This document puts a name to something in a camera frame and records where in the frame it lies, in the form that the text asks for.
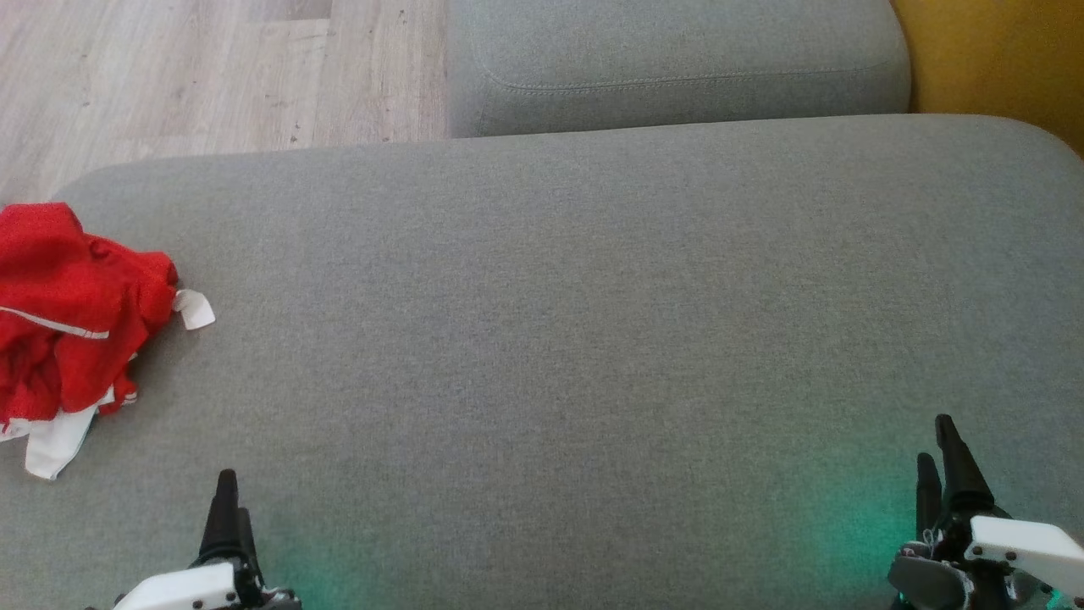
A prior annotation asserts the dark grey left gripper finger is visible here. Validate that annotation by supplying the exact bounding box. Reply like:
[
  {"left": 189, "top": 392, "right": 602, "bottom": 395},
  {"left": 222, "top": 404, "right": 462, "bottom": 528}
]
[
  {"left": 240, "top": 508, "right": 264, "bottom": 586},
  {"left": 198, "top": 469, "right": 243, "bottom": 563}
]

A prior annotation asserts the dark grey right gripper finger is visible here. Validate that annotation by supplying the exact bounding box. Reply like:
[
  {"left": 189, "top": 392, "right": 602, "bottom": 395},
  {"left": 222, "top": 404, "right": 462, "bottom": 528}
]
[
  {"left": 935, "top": 414, "right": 997, "bottom": 519},
  {"left": 916, "top": 452, "right": 946, "bottom": 541}
]

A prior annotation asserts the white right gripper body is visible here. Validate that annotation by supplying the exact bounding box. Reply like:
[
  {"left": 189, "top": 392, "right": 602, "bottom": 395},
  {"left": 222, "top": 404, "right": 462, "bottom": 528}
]
[{"left": 887, "top": 505, "right": 1084, "bottom": 610}]

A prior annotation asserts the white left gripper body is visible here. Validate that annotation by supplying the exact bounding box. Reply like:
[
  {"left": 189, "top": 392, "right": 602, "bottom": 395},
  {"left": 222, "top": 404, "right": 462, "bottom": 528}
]
[{"left": 114, "top": 561, "right": 303, "bottom": 610}]

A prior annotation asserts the red basketball jersey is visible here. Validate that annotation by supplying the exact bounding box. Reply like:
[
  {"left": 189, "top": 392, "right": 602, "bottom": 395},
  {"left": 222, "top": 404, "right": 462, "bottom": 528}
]
[{"left": 0, "top": 202, "right": 217, "bottom": 481}]

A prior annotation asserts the large grey sofa seat cushion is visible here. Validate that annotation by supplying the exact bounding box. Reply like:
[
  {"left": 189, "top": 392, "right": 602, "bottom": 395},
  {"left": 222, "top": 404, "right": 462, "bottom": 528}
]
[{"left": 0, "top": 114, "right": 1084, "bottom": 610}]

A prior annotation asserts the medium grey sofa seat cushion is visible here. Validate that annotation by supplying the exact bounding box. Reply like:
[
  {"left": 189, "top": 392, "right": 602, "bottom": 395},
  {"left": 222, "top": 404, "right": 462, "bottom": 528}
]
[{"left": 443, "top": 0, "right": 913, "bottom": 139}]

